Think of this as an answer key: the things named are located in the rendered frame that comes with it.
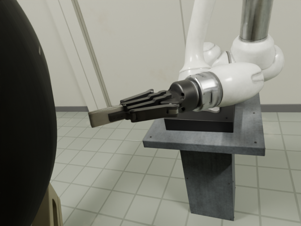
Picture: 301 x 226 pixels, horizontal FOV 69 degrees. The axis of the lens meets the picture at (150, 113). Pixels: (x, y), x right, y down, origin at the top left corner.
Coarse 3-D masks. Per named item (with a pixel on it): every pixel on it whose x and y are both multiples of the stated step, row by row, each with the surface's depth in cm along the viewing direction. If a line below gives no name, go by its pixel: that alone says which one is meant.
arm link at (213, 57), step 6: (204, 42) 95; (210, 42) 93; (204, 48) 89; (210, 48) 88; (216, 48) 89; (204, 54) 88; (210, 54) 88; (216, 54) 88; (222, 54) 91; (210, 60) 88; (216, 60) 89; (222, 60) 89; (228, 60) 89
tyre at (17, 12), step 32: (0, 0) 21; (0, 32) 20; (32, 32) 31; (0, 64) 20; (32, 64) 23; (0, 96) 20; (32, 96) 24; (0, 128) 21; (32, 128) 24; (0, 160) 22; (32, 160) 25; (0, 192) 23; (32, 192) 27; (0, 224) 24
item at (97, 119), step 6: (114, 108) 44; (120, 108) 45; (90, 114) 43; (96, 114) 43; (102, 114) 43; (90, 120) 43; (96, 120) 43; (102, 120) 44; (108, 120) 44; (96, 126) 44
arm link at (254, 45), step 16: (256, 0) 73; (272, 0) 73; (256, 16) 76; (240, 32) 85; (256, 32) 80; (240, 48) 85; (256, 48) 82; (272, 48) 83; (256, 64) 85; (272, 64) 86
